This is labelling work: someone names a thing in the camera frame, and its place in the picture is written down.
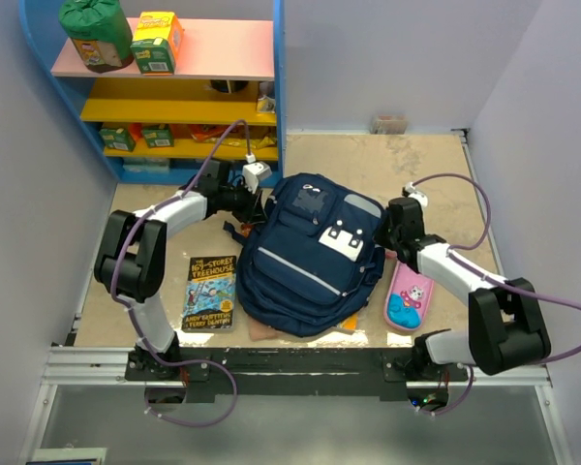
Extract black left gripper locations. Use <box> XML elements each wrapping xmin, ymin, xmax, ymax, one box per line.
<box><xmin>219</xmin><ymin>180</ymin><xmax>268</xmax><ymax>226</ymax></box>

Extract navy blue backpack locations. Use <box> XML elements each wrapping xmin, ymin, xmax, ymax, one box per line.
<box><xmin>236</xmin><ymin>173</ymin><xmax>385</xmax><ymax>337</ymax></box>

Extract brown leather wallet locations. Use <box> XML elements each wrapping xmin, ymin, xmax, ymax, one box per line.
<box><xmin>248</xmin><ymin>320</ymin><xmax>280</xmax><ymax>342</ymax></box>

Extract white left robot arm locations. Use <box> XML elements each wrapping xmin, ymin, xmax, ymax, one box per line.
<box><xmin>93</xmin><ymin>155</ymin><xmax>271</xmax><ymax>380</ymax></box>

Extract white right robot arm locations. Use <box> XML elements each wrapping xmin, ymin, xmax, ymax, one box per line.
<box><xmin>375</xmin><ymin>197</ymin><xmax>551</xmax><ymax>381</ymax></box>

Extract pink pencil case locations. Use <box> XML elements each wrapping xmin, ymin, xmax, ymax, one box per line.
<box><xmin>383</xmin><ymin>262</ymin><xmax>435</xmax><ymax>332</ymax></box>

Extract orange yellow snack packets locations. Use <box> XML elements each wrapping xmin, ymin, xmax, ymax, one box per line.
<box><xmin>136</xmin><ymin>124</ymin><xmax>277</xmax><ymax>150</ymax></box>

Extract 169-storey treehouse book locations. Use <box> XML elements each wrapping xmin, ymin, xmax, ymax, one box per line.
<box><xmin>181</xmin><ymin>256</ymin><xmax>237</xmax><ymax>332</ymax></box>

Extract blue shelf unit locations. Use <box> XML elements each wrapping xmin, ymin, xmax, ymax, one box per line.
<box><xmin>18</xmin><ymin>1</ymin><xmax>286</xmax><ymax>187</ymax></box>

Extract Roald Dahl Charlie book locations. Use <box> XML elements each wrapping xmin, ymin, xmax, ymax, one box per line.
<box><xmin>335</xmin><ymin>312</ymin><xmax>358</xmax><ymax>334</ymax></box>

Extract green box right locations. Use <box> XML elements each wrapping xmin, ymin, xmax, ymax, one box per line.
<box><xmin>141</xmin><ymin>124</ymin><xmax>174</xmax><ymax>148</ymax></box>

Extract green box left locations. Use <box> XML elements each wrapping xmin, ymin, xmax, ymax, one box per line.
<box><xmin>99</xmin><ymin>127</ymin><xmax>136</xmax><ymax>152</ymax></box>

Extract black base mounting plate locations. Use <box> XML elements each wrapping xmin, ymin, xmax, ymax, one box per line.
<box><xmin>125</xmin><ymin>348</ymin><xmax>468</xmax><ymax>403</ymax></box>

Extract yellow green carton box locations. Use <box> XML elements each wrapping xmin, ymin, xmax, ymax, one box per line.
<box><xmin>131</xmin><ymin>12</ymin><xmax>184</xmax><ymax>75</ymax></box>

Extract green chips canister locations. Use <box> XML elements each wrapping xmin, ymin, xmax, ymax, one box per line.
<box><xmin>59</xmin><ymin>0</ymin><xmax>134</xmax><ymax>74</ymax></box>

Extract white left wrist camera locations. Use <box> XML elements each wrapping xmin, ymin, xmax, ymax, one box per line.
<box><xmin>241</xmin><ymin>153</ymin><xmax>272</xmax><ymax>194</ymax></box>

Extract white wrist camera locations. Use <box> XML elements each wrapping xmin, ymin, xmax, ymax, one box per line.
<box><xmin>241</xmin><ymin>153</ymin><xmax>272</xmax><ymax>194</ymax></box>
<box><xmin>402</xmin><ymin>182</ymin><xmax>429</xmax><ymax>208</ymax></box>

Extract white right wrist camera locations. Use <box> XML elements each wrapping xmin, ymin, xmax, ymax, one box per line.
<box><xmin>402</xmin><ymin>182</ymin><xmax>429</xmax><ymax>208</ymax></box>

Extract small brown box at wall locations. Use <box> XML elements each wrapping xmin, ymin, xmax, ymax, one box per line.
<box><xmin>370</xmin><ymin>114</ymin><xmax>408</xmax><ymax>135</ymax></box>

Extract aluminium rail frame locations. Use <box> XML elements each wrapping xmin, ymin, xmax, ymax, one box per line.
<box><xmin>26</xmin><ymin>131</ymin><xmax>568</xmax><ymax>464</ymax></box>

